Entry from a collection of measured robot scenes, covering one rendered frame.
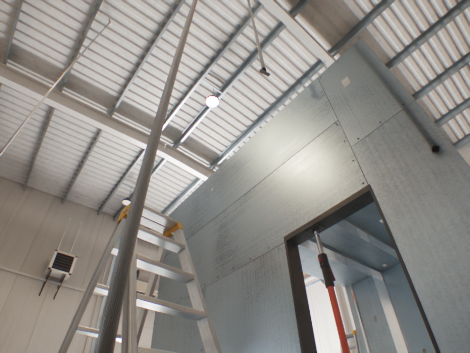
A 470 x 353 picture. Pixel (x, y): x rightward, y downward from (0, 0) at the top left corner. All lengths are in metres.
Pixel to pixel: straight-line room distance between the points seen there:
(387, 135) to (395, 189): 0.31
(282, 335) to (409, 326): 3.58
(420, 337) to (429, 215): 3.74
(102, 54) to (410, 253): 7.67
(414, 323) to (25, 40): 9.60
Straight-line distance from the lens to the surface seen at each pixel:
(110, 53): 7.94
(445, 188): 1.33
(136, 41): 7.69
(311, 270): 4.65
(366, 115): 1.73
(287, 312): 1.58
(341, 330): 1.43
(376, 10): 7.84
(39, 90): 8.68
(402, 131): 1.55
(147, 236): 1.63
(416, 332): 4.96
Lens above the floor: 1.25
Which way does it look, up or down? 44 degrees up
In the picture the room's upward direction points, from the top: 4 degrees counter-clockwise
